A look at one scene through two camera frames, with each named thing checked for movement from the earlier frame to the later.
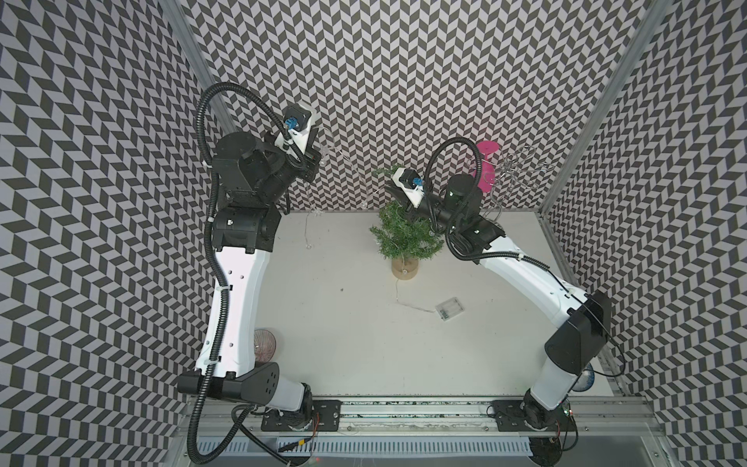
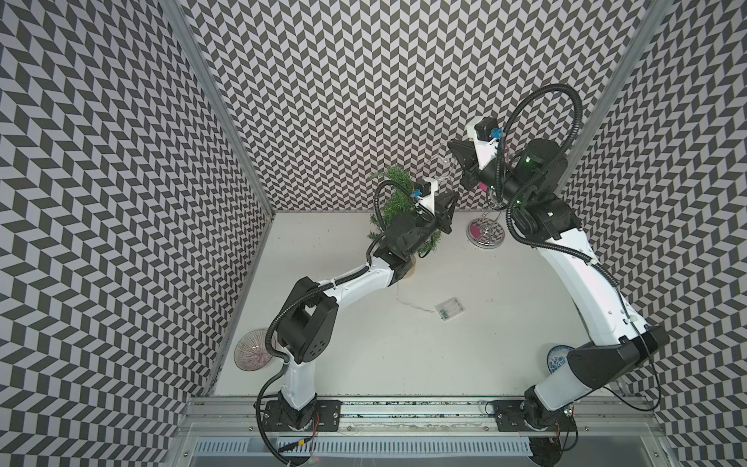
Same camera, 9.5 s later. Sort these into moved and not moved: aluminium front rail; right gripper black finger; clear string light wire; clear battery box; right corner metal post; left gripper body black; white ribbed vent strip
Moved: clear string light wire; left gripper body black; right gripper black finger
Not moved: right corner metal post; white ribbed vent strip; clear battery box; aluminium front rail
